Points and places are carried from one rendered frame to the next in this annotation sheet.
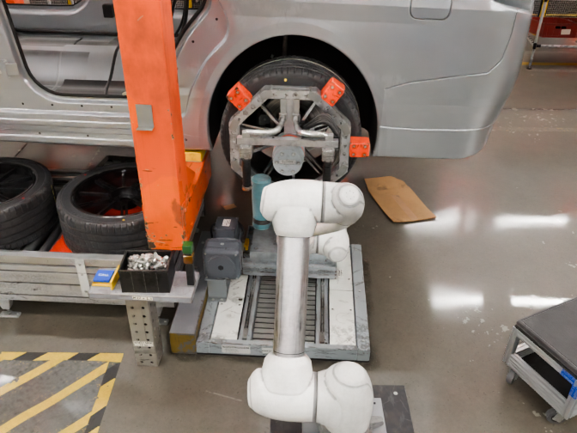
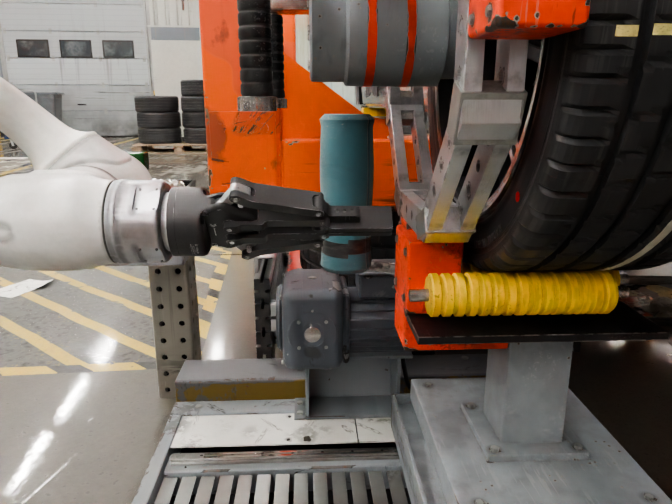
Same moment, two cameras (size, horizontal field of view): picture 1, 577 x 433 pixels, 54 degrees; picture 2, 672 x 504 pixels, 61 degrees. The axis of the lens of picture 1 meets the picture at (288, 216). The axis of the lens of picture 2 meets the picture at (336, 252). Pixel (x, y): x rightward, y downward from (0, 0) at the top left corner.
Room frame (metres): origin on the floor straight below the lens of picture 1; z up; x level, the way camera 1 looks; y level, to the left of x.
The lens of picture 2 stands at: (2.15, -0.82, 0.76)
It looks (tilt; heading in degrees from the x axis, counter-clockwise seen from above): 15 degrees down; 85
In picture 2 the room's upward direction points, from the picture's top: straight up
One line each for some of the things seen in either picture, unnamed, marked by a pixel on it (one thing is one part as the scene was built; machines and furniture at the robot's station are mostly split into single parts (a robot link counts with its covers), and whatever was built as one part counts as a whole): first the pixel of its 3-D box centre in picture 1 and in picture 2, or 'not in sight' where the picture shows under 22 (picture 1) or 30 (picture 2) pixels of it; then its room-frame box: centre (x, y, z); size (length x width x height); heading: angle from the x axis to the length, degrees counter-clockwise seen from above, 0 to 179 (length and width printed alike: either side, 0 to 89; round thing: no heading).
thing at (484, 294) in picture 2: not in sight; (518, 293); (2.46, -0.12, 0.51); 0.29 x 0.06 x 0.06; 177
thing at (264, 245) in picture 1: (289, 222); (525, 379); (2.54, -0.01, 0.32); 0.40 x 0.30 x 0.28; 87
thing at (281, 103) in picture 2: (246, 173); (273, 60); (2.14, 0.18, 0.83); 0.04 x 0.04 x 0.16
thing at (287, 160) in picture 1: (288, 152); (384, 33); (2.30, 0.00, 0.85); 0.21 x 0.14 x 0.14; 177
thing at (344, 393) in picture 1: (345, 395); not in sight; (1.22, -0.19, 0.53); 0.18 x 0.16 x 0.22; 87
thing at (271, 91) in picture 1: (289, 144); (436, 33); (2.37, 0.00, 0.85); 0.54 x 0.07 x 0.54; 87
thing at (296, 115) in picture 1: (312, 119); not in sight; (2.24, -0.09, 1.03); 0.19 x 0.18 x 0.11; 177
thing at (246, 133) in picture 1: (264, 118); not in sight; (2.25, 0.10, 1.03); 0.19 x 0.18 x 0.11; 177
